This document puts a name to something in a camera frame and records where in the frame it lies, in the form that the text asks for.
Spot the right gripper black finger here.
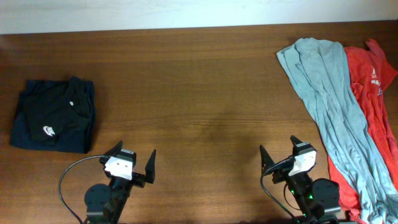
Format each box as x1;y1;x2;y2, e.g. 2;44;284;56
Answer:
259;145;275;175
290;135;303;146

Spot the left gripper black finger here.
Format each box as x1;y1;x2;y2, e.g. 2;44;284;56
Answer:
145;149;156;184
104;141;123;157

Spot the light blue grey t-shirt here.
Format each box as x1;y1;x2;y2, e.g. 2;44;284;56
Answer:
277;38;397;223

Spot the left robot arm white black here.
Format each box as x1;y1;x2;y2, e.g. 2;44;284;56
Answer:
84;141;156;224

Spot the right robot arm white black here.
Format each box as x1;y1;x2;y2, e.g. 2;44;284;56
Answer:
259;135;341;224

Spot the folded black Nike garment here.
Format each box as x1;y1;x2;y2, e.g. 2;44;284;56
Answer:
10;77;96;154

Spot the red t-shirt with print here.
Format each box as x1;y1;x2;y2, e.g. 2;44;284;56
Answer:
327;38;398;224

